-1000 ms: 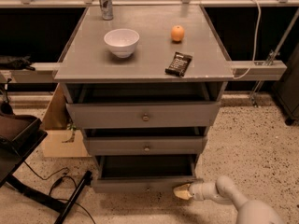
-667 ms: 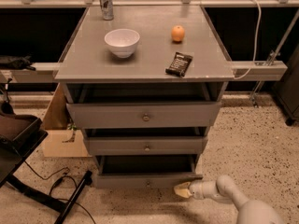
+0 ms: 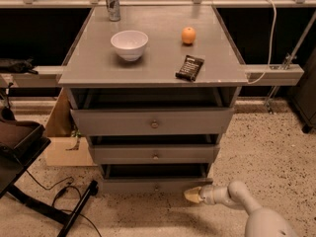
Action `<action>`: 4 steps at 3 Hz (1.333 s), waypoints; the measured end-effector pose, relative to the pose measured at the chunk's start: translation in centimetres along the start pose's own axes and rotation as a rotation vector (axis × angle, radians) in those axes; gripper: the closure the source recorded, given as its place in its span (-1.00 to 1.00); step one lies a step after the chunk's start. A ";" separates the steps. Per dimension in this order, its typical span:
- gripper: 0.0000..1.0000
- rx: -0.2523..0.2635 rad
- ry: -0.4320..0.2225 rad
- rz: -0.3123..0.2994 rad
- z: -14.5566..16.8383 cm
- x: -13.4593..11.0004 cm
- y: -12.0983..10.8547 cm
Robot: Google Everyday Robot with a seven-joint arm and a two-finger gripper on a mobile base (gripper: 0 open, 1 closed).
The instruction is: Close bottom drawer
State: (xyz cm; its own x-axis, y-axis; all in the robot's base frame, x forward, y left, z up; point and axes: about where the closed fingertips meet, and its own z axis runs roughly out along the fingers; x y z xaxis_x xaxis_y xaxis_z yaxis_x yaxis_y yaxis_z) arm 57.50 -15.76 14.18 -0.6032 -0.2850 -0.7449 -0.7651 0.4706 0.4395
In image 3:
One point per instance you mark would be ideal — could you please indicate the grey top drawer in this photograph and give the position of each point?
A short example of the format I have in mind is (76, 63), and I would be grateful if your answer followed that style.
(153, 121)

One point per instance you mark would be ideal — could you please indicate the white bowl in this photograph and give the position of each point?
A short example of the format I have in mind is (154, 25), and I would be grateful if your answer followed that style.
(129, 45)

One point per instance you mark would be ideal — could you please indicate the cardboard box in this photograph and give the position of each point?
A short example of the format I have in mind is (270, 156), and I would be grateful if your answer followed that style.
(67, 147)

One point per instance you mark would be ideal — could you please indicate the grey middle drawer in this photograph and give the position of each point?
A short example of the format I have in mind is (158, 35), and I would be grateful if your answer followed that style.
(153, 149)

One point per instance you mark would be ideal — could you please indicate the black snack bar packet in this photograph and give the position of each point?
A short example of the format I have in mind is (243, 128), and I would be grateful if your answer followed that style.
(190, 69)

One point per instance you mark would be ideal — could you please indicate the dark cabinet at right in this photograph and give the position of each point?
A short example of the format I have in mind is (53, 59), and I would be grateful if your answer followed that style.
(303, 95)

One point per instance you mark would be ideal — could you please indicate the metal rail frame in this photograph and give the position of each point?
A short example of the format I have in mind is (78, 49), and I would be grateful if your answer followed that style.
(273, 74)

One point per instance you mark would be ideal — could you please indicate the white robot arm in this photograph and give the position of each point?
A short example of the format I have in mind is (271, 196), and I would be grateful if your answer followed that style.
(261, 222)

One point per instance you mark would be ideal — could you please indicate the orange fruit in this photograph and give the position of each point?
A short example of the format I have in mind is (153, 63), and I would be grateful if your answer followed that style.
(188, 35)

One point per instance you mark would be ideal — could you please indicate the grey drawer cabinet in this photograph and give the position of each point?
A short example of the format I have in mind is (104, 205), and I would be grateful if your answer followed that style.
(153, 92)

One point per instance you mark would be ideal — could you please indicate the silver drink can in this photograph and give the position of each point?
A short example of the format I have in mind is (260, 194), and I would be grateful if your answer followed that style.
(113, 10)

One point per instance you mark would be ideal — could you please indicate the black bag on rail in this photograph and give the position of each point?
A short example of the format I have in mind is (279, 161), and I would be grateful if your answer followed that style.
(9, 65)

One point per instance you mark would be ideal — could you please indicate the grey bottom drawer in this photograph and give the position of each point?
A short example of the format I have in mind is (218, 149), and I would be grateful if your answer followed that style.
(154, 183)

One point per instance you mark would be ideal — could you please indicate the black chair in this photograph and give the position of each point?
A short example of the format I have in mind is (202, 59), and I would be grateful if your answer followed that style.
(21, 143)

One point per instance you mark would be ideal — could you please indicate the grey drawer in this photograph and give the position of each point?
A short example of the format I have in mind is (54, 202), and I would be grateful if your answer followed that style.
(153, 121)
(154, 183)
(153, 149)

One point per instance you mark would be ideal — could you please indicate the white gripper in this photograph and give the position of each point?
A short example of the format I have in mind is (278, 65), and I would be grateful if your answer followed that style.
(206, 195)

